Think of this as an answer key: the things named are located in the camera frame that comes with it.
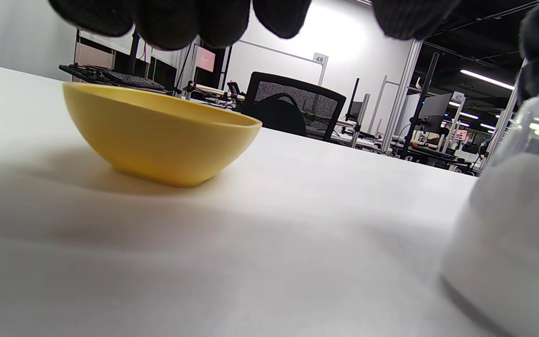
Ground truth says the person's left hand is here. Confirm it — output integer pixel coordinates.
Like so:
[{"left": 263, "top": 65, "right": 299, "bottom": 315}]
[{"left": 47, "top": 0, "right": 462, "bottom": 51}]

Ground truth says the small clear glass jar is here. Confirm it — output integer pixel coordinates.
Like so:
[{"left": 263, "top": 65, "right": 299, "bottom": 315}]
[{"left": 440, "top": 55, "right": 539, "bottom": 337}]

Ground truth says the yellow bowl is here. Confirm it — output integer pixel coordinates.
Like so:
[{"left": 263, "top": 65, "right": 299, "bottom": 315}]
[{"left": 62, "top": 82, "right": 263, "bottom": 188}]

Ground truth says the grey monitor on arm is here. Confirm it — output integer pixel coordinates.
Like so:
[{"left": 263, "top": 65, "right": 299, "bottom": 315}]
[{"left": 419, "top": 92, "right": 453, "bottom": 135}]

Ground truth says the small pale pink screen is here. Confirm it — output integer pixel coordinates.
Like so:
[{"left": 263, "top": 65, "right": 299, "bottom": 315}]
[{"left": 195, "top": 44, "right": 217, "bottom": 73}]

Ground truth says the black mesh office chair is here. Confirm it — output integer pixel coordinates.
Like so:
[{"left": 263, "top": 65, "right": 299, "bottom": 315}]
[{"left": 243, "top": 72, "right": 347, "bottom": 142}]

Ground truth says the aluminium column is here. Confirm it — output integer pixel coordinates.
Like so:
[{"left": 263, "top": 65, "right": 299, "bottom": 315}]
[{"left": 382, "top": 40, "right": 423, "bottom": 151}]

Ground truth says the white partition frame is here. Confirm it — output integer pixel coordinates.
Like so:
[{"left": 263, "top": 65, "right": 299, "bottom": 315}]
[{"left": 237, "top": 40, "right": 328, "bottom": 87}]

